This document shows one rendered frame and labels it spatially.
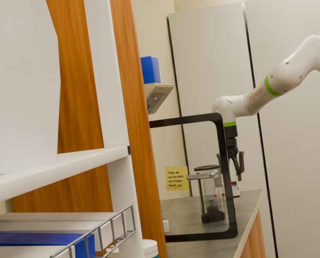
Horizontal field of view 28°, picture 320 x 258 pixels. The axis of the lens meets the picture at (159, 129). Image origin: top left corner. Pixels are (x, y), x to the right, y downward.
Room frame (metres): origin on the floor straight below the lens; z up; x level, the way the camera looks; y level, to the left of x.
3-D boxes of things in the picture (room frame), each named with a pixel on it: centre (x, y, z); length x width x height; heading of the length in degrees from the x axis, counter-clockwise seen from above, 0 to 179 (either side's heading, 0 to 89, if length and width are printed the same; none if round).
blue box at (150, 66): (2.16, 0.03, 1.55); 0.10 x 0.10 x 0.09; 77
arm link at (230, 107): (2.97, -0.31, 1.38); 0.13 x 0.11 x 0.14; 106
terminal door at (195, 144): (2.04, -0.05, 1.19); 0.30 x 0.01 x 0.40; 69
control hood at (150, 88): (2.24, 0.01, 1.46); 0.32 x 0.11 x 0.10; 167
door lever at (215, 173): (1.99, -0.11, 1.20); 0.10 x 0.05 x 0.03; 69
